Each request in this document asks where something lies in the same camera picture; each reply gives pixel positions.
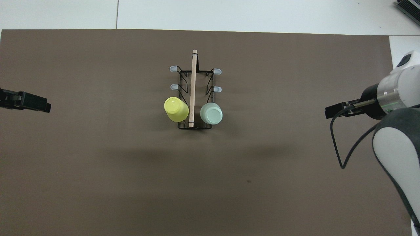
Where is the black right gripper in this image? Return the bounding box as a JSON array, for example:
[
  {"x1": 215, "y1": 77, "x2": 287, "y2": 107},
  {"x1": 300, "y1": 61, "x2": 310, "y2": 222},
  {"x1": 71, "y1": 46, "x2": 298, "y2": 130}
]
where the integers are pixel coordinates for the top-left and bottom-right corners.
[{"x1": 325, "y1": 83, "x2": 388, "y2": 120}]

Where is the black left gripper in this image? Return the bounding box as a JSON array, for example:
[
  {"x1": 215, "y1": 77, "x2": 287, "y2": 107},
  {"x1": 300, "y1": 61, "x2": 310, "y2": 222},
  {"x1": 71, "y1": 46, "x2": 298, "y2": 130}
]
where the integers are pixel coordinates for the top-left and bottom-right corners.
[{"x1": 0, "y1": 88, "x2": 52, "y2": 113}]

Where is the pale green plastic cup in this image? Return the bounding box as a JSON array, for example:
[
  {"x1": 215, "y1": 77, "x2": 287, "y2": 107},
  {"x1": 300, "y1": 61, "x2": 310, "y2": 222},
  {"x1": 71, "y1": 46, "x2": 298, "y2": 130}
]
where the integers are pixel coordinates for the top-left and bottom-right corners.
[{"x1": 199, "y1": 102, "x2": 223, "y2": 125}]

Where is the yellow plastic cup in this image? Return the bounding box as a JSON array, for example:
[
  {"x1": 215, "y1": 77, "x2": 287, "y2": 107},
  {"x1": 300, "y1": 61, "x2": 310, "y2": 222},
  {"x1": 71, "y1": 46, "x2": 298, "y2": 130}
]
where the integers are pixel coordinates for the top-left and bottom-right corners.
[{"x1": 164, "y1": 97, "x2": 190, "y2": 123}]

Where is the grey ribbed device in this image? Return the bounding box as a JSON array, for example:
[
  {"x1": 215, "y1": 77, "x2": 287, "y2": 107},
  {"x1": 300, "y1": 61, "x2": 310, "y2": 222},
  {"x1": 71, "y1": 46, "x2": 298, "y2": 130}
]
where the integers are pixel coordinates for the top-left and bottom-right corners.
[{"x1": 396, "y1": 0, "x2": 420, "y2": 17}]

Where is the brown table mat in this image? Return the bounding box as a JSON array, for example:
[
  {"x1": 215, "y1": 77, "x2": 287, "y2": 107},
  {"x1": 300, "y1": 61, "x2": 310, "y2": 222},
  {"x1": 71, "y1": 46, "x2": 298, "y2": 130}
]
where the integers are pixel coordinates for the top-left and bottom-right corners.
[{"x1": 0, "y1": 29, "x2": 412, "y2": 236}]

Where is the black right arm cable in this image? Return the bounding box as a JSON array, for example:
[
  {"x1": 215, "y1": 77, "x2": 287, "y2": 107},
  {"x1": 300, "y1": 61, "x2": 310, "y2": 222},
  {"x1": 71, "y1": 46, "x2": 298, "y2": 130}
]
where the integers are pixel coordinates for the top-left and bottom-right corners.
[{"x1": 330, "y1": 108, "x2": 378, "y2": 169}]

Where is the black wire cup rack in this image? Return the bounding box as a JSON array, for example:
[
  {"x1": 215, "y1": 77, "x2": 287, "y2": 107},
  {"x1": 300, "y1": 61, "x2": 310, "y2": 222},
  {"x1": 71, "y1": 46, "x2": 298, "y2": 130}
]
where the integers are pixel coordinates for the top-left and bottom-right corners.
[{"x1": 169, "y1": 49, "x2": 222, "y2": 130}]

